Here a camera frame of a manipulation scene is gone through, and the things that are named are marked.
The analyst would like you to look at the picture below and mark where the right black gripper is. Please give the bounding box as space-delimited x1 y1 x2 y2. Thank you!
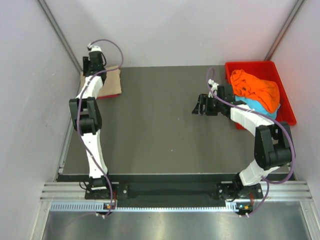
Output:
192 94 224 116

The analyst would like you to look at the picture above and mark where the beige t shirt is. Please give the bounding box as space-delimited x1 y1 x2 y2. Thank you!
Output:
77 69 122 99

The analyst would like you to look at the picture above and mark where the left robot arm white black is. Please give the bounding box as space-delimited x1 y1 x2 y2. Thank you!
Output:
69 45 114 200

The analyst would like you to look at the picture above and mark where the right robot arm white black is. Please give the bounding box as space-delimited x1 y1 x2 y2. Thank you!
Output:
192 79 296 199

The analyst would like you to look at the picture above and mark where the folded pink t shirt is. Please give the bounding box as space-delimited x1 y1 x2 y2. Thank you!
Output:
96 93 121 99

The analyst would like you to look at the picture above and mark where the blue t shirt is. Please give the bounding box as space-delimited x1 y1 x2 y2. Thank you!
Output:
235 96 281 119

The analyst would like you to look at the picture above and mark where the orange t shirt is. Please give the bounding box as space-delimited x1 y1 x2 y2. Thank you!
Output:
230 69 280 113

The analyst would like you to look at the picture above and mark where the red plastic bin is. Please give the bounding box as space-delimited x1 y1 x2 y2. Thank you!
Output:
224 60 298 130

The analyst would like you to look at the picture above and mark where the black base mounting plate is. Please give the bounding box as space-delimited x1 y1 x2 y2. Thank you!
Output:
84 181 263 201

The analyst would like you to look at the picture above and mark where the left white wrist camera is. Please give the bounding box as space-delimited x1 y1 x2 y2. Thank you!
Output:
87 44 102 53

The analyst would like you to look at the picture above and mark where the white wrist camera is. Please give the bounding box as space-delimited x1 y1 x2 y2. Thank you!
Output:
87 44 102 53
207 79 219 98

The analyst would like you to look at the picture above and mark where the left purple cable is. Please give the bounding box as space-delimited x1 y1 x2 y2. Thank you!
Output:
48 38 125 235

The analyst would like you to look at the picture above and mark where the purple cable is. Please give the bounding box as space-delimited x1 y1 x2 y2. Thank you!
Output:
48 38 125 235
206 66 296 218

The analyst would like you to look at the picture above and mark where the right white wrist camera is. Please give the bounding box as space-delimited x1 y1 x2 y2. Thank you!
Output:
207 79 219 98

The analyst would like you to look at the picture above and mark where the left aluminium frame post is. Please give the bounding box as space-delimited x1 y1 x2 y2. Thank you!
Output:
35 0 82 73

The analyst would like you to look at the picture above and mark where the aluminium frame post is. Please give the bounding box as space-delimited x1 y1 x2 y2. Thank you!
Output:
35 0 82 73
264 0 307 61

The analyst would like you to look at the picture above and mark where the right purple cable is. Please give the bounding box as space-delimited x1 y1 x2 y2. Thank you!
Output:
206 66 296 218

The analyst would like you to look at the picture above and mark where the aluminium rail profile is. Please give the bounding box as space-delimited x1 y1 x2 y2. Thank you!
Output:
40 181 313 202

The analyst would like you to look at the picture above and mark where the right aluminium frame post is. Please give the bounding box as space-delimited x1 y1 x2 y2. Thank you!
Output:
264 0 307 61

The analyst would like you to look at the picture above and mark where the grey slotted cable duct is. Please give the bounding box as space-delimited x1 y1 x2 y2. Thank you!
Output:
50 201 239 213

